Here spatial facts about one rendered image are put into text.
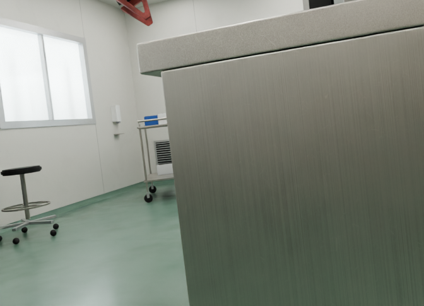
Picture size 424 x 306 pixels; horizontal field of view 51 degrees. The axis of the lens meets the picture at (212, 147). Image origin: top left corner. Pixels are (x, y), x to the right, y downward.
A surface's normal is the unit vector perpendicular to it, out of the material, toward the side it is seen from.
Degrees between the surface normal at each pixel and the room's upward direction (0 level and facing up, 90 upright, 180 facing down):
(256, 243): 90
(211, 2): 90
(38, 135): 90
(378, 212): 90
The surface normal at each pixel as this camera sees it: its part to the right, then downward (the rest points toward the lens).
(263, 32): -0.33, 0.08
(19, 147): 0.94, -0.10
